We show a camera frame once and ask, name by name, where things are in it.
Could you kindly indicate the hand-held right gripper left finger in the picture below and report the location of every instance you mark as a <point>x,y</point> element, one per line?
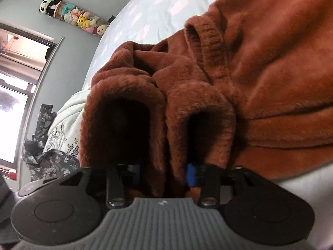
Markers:
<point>115,185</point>

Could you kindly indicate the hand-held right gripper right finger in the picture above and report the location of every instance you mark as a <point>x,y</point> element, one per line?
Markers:
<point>191,175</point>

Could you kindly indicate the rust brown fleece garment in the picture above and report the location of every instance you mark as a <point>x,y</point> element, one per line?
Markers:
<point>260,70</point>

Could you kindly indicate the red cup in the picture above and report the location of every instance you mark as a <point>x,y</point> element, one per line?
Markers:
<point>11,175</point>

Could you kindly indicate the dark floral garment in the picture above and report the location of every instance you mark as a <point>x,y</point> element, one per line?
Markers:
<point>44,158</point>

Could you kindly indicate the white printed sweatshirt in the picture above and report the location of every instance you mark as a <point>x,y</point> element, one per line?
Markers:
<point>70,117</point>

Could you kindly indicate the dark framed window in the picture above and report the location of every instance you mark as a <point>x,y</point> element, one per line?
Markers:
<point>15,83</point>

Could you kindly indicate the clear tube of plush toys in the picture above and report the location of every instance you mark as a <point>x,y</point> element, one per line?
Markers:
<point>83,19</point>

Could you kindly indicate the polka-dot sheet bed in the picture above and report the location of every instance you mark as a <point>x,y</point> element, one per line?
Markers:
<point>156,5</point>

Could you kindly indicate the panda plush toy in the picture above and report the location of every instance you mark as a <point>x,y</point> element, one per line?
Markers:
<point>48,6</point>

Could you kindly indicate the dark wall outlet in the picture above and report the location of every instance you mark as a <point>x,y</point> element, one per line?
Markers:
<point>111,18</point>

